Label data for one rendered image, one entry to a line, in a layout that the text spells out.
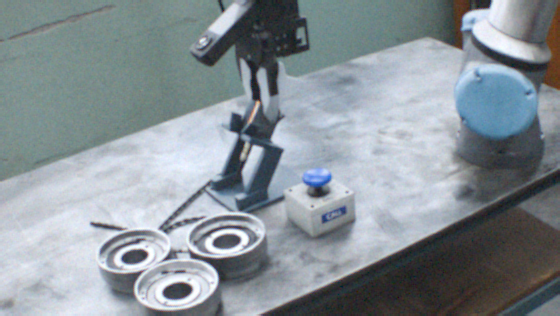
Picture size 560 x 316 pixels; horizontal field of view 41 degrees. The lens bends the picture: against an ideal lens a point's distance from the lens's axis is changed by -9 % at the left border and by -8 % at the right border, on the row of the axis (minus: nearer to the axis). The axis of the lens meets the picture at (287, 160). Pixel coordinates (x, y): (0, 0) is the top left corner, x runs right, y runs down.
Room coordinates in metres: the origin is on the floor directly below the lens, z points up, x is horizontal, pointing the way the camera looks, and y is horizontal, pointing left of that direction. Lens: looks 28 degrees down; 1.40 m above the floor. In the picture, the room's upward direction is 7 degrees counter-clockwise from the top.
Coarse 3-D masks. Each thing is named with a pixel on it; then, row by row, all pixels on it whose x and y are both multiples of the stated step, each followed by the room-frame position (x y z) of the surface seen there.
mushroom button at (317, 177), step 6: (318, 168) 0.97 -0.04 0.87; (324, 168) 0.97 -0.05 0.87; (306, 174) 0.96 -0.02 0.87; (312, 174) 0.96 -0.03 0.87; (318, 174) 0.95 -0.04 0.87; (324, 174) 0.95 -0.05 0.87; (330, 174) 0.96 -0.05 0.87; (306, 180) 0.95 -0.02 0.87; (312, 180) 0.94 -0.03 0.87; (318, 180) 0.94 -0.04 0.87; (324, 180) 0.94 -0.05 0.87; (330, 180) 0.95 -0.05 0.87; (312, 186) 0.94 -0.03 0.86; (318, 186) 0.94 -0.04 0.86
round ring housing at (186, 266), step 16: (144, 272) 0.82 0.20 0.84; (160, 272) 0.83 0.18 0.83; (176, 272) 0.83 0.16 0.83; (192, 272) 0.82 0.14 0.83; (208, 272) 0.82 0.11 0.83; (144, 288) 0.80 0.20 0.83; (160, 288) 0.80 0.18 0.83; (176, 288) 0.81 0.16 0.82; (192, 288) 0.80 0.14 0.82; (144, 304) 0.75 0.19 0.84; (176, 304) 0.76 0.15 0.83; (192, 304) 0.74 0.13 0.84; (208, 304) 0.75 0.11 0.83
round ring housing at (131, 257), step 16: (112, 240) 0.91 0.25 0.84; (128, 240) 0.91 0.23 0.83; (160, 240) 0.91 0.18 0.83; (96, 256) 0.86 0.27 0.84; (128, 256) 0.89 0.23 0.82; (144, 256) 0.89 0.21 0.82; (112, 272) 0.83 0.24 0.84; (128, 272) 0.82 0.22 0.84; (112, 288) 0.84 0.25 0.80; (128, 288) 0.82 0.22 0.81
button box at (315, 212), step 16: (288, 192) 0.97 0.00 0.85; (304, 192) 0.96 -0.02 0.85; (320, 192) 0.95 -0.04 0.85; (336, 192) 0.95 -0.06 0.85; (352, 192) 0.95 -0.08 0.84; (288, 208) 0.97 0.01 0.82; (304, 208) 0.93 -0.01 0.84; (320, 208) 0.92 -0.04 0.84; (336, 208) 0.93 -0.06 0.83; (352, 208) 0.94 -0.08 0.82; (304, 224) 0.93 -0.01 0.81; (320, 224) 0.92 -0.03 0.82; (336, 224) 0.93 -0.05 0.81
